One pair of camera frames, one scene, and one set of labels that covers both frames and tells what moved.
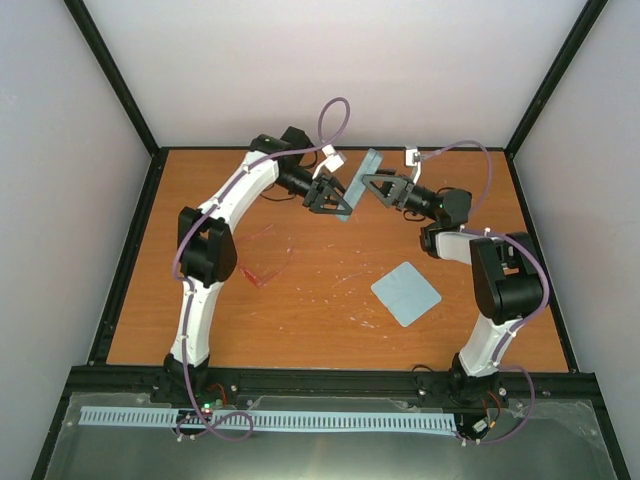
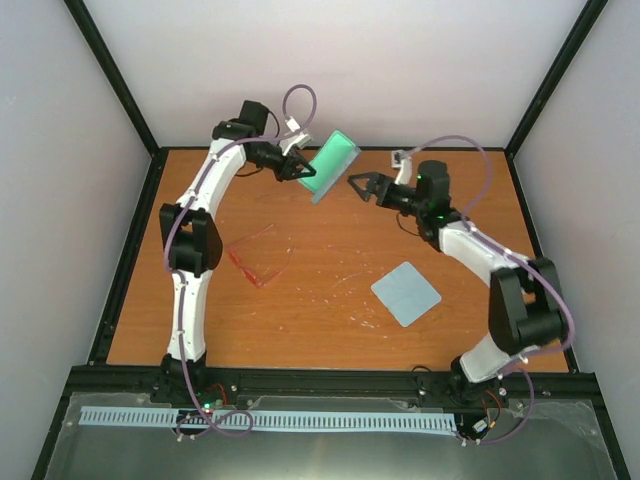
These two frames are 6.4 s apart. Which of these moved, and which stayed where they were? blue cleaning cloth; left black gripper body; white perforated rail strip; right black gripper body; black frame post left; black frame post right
Moved: left black gripper body
Stayed: blue cleaning cloth; right black gripper body; black frame post right; black frame post left; white perforated rail strip
